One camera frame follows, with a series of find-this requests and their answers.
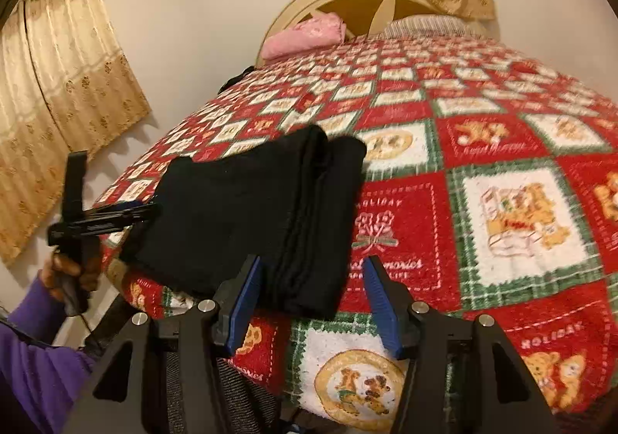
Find beige patterned side curtain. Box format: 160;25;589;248
0;0;151;267

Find dark cloth bundle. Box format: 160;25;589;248
218;66;256;95

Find cream round headboard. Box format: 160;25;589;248
255;0;488;68

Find black pants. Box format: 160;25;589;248
118;125;368;320

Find person's left forearm purple sleeve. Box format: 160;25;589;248
0;277;98;434

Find person's left hand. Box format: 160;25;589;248
39;251;103;304

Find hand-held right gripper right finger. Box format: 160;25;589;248
362;255;557;434

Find pink pillow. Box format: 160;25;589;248
261;12;346;61

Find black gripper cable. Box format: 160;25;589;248
72;306;100;350

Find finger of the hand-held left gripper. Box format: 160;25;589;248
94;202;161;231

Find striped pillow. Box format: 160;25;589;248
384;15;486;37

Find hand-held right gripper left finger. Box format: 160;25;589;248
63;254;264;434

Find red checkered printed blanket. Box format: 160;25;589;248
94;31;618;434

